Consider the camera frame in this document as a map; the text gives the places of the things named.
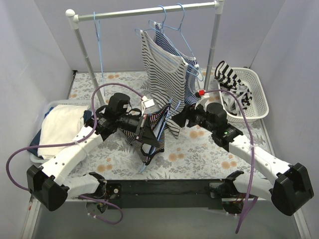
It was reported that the white black thin striped tank top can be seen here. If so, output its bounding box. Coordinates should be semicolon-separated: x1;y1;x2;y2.
140;30;188;138

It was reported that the floral patterned table mat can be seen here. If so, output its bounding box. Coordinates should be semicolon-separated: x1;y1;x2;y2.
68;71;272;180

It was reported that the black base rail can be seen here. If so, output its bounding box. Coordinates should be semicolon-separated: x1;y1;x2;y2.
74;178;252;210

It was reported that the blue white striped tank top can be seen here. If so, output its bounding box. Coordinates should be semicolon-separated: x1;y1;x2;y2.
154;22;199;105

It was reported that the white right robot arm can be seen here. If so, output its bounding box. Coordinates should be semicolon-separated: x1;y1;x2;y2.
172;103;314;216

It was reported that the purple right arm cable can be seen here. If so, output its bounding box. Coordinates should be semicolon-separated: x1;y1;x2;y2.
201;89;260;234

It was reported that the wide black white striped tank top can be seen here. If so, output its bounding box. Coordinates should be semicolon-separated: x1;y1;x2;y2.
214;61;252;116

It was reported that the white plastic basket left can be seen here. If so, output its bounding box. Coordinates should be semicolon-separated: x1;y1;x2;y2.
30;100;91;163

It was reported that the light blue wire hanger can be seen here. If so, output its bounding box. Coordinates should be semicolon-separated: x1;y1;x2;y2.
93;11;105;84

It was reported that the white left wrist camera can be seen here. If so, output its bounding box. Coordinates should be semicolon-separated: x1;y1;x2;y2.
141;97;155;110

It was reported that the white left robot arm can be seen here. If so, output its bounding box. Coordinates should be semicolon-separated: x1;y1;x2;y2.
26;93;160;211

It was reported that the white perforated plastic basket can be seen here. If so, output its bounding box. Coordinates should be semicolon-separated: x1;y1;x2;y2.
232;67;269;122

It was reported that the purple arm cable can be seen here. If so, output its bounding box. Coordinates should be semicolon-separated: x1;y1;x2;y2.
201;89;260;234
5;83;150;224

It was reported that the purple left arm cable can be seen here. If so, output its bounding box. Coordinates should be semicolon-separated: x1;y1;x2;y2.
5;83;150;224

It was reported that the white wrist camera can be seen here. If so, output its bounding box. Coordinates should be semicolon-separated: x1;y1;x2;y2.
194;89;210;110
141;97;155;110

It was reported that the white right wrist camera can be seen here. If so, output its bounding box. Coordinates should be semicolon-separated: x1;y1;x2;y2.
194;89;210;110

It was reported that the silver white clothes rack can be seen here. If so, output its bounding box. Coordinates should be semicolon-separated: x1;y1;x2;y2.
65;0;224;105

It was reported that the blue denim garment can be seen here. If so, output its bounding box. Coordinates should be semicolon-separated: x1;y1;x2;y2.
29;106;93;150

